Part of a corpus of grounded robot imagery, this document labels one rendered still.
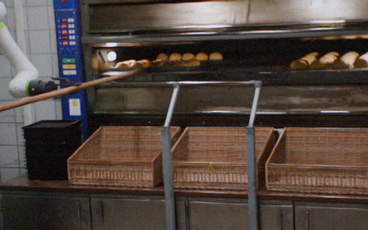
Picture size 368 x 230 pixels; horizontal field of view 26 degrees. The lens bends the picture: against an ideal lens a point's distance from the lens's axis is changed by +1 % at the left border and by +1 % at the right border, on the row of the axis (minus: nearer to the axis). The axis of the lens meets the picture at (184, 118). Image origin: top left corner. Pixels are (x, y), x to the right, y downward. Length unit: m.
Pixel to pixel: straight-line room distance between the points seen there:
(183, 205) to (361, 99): 1.19
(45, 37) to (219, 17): 1.19
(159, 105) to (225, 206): 0.92
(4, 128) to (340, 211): 2.41
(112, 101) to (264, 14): 1.13
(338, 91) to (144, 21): 1.26
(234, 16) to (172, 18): 0.39
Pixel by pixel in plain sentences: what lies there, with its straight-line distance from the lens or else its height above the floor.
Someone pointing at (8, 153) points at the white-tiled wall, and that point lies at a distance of 5.60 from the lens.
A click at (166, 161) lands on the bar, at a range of 4.45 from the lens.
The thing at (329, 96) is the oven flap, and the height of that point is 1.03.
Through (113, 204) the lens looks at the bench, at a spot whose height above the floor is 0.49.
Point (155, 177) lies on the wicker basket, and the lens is 4.63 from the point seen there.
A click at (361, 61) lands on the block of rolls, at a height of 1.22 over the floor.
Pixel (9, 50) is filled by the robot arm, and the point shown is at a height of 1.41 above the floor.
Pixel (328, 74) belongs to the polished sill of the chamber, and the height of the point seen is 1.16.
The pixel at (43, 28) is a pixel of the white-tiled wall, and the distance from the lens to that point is 5.34.
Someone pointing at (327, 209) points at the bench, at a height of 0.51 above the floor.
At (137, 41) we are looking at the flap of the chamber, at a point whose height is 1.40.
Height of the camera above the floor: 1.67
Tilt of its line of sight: 9 degrees down
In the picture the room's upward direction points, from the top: 3 degrees counter-clockwise
